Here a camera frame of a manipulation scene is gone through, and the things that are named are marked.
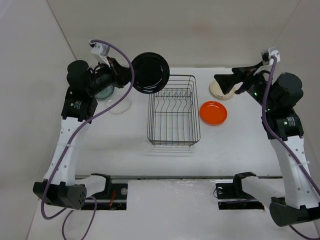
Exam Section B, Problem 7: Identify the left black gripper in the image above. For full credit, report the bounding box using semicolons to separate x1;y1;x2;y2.
87;56;137;97

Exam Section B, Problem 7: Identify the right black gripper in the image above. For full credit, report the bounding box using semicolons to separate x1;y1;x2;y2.
213;60;277;111

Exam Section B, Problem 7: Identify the black plate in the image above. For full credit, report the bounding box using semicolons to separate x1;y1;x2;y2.
131;52;170;94

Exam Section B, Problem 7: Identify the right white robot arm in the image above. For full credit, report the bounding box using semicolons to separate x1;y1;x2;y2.
214;64;320;227

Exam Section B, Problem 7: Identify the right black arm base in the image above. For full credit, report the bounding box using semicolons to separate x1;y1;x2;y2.
213;172;265;210

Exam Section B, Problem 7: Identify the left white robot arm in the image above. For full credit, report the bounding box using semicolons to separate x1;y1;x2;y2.
32;57;135;210

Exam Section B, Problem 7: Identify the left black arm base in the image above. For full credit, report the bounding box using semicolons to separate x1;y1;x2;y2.
75;173;128;211

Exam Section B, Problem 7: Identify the blue patterned plate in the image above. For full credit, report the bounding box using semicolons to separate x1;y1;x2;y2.
95;85;115;101

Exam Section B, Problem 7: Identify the cream plate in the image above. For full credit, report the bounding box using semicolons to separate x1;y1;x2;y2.
209;79;236;100

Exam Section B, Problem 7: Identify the clear glass plate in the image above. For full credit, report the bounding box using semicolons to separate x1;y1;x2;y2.
105;95;132;115

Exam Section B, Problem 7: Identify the orange plate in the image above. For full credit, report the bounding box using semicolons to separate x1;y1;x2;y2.
199;101;228;125

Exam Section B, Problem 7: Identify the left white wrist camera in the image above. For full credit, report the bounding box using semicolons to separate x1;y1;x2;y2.
90;42;110;67

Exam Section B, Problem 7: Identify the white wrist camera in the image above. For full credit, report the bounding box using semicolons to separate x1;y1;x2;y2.
90;42;110;67
261;46;281;66

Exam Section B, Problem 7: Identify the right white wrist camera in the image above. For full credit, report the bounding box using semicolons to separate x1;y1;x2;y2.
261;46;281;66

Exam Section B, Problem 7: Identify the grey wire dish rack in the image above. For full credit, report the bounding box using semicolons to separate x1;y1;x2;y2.
147;74;201;147

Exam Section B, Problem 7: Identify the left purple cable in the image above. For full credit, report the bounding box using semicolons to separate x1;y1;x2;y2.
39;39;136;240

